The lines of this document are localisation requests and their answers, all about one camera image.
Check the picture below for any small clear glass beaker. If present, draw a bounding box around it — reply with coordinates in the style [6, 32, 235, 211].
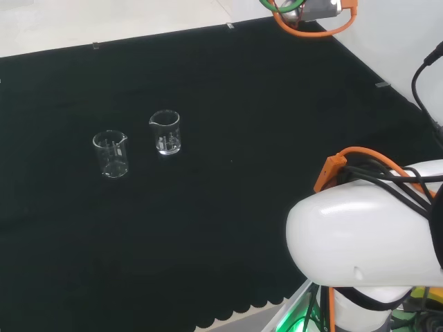
[148, 109, 181, 156]

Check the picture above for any large clear glass beaker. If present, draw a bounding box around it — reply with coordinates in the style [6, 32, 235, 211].
[92, 130, 129, 179]

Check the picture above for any black bench cloth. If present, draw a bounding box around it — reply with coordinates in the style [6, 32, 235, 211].
[0, 16, 443, 332]

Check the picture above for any yellow stop button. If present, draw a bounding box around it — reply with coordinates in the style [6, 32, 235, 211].
[410, 286, 443, 314]

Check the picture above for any orange cable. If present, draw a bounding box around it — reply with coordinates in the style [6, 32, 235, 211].
[271, 0, 437, 332]

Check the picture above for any grey metal base plate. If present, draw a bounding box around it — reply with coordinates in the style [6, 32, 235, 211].
[264, 278, 334, 332]

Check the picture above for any black cable bundle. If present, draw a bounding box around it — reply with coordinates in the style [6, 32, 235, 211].
[339, 164, 437, 219]

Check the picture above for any green cable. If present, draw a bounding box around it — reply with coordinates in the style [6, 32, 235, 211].
[259, 0, 283, 14]

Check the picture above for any black cable with plug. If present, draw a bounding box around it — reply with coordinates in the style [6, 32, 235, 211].
[410, 40, 443, 140]

